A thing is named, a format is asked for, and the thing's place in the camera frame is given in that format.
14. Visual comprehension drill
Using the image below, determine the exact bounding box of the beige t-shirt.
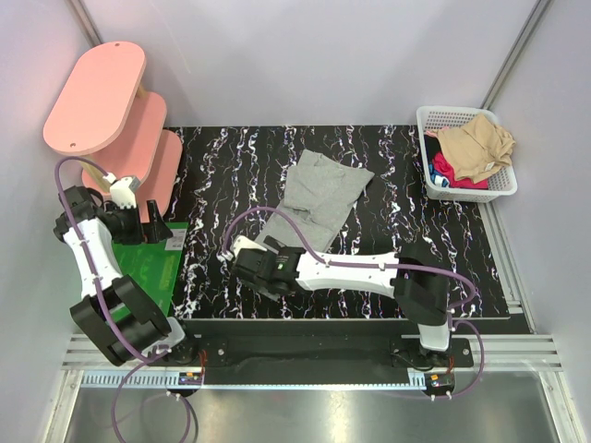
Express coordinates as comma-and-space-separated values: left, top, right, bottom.
435, 114, 516, 183

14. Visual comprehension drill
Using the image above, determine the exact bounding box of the white plastic laundry basket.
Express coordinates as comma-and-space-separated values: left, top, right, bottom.
416, 105, 518, 203

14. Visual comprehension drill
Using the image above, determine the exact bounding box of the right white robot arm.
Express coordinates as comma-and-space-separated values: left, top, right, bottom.
230, 235, 452, 370

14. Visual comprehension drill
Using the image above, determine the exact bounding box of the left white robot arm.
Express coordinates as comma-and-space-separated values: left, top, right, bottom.
54, 186, 199, 366

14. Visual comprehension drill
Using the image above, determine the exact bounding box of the blue garment in basket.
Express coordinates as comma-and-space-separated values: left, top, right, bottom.
428, 163, 450, 188

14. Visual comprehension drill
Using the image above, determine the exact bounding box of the aluminium frame rail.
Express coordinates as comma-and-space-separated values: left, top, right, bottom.
61, 334, 561, 391

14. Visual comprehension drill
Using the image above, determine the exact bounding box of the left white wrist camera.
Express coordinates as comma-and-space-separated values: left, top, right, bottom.
103, 173, 140, 210

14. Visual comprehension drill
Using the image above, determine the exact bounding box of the pink three-tier shelf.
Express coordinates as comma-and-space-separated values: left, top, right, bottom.
43, 42, 183, 221

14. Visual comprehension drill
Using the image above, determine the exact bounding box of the green plastic board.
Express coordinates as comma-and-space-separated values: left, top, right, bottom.
75, 220, 190, 327

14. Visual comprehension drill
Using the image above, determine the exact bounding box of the grey t-shirt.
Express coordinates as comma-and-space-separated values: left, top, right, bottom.
277, 150, 374, 252

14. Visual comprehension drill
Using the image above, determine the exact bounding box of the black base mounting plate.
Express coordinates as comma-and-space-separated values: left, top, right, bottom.
146, 317, 475, 370

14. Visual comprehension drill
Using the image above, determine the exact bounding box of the magenta t-shirt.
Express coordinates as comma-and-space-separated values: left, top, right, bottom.
431, 152, 489, 190

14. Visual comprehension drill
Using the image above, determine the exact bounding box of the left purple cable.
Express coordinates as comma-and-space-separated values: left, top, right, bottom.
54, 155, 198, 439

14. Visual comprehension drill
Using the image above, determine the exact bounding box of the black marble pattern mat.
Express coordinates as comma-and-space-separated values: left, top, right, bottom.
166, 126, 509, 319

